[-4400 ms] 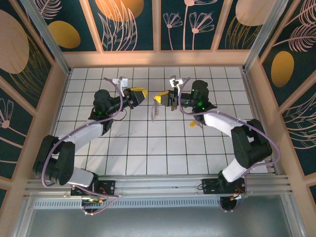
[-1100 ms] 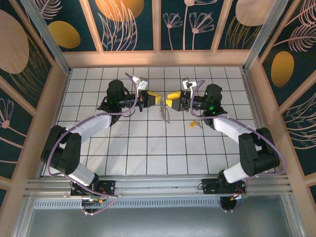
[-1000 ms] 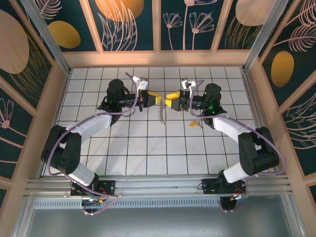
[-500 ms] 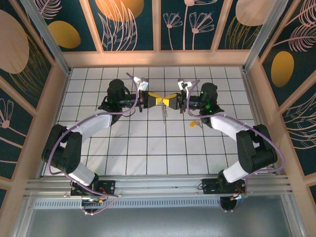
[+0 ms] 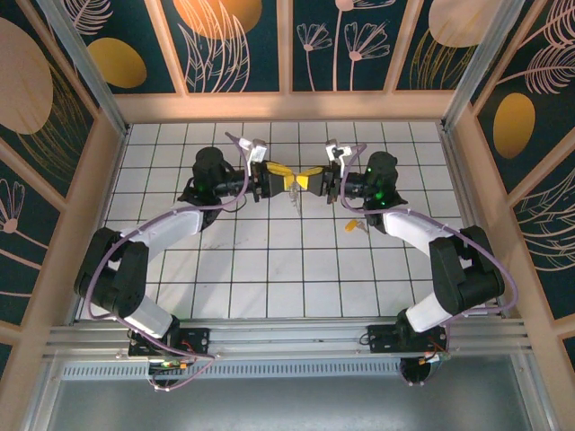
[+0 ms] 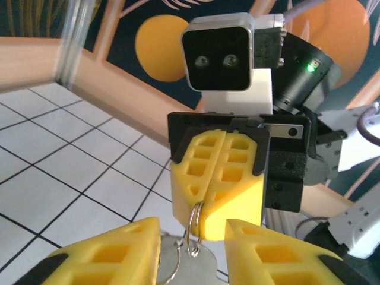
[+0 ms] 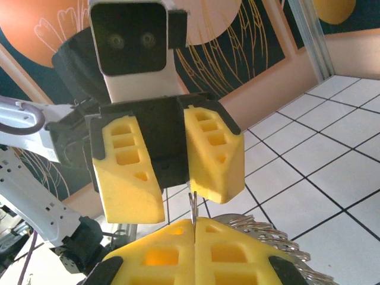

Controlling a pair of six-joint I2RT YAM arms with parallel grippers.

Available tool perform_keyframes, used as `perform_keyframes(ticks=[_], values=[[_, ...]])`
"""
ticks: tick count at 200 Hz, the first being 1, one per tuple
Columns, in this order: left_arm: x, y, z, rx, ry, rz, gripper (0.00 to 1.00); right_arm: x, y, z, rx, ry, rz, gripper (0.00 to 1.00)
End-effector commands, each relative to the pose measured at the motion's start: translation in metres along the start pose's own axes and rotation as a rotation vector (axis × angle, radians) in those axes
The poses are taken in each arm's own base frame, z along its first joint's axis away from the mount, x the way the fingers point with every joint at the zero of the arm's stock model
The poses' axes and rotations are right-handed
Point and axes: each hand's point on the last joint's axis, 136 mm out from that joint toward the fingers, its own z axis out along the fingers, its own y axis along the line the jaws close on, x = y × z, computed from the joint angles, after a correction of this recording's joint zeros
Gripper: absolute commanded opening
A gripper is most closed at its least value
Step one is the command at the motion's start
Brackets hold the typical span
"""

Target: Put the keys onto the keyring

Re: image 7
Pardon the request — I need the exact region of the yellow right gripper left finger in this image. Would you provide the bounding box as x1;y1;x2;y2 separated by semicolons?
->
78;218;195;285

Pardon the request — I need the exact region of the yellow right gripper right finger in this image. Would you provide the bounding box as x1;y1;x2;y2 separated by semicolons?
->
194;216;308;285

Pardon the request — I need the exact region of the thin silver keyring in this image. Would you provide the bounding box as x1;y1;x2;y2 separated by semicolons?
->
188;191;199;226

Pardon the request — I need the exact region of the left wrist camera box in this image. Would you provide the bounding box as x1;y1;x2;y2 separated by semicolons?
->
88;0;188;104

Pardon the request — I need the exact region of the aluminium frame post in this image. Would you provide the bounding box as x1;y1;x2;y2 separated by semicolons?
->
286;0;337;83

